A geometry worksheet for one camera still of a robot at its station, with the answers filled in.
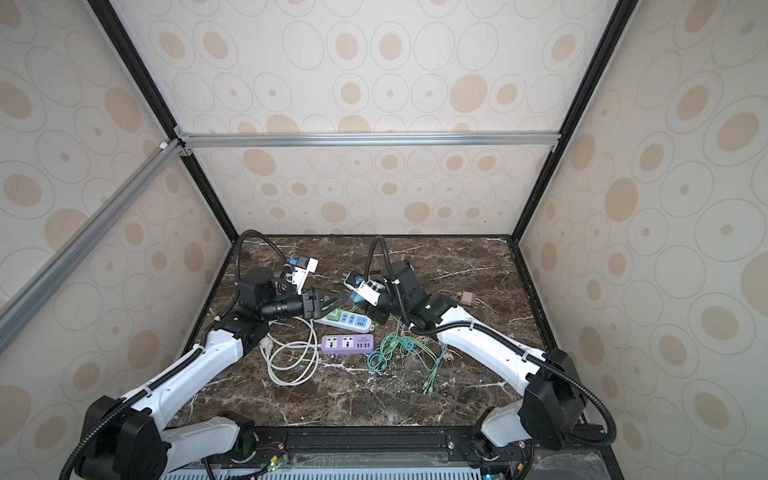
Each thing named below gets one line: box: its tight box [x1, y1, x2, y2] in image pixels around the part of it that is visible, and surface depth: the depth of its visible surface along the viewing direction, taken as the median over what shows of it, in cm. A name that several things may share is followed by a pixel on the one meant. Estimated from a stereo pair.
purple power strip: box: [321, 334, 374, 355], surface depth 91 cm
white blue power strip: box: [314, 311, 375, 333], surface depth 95 cm
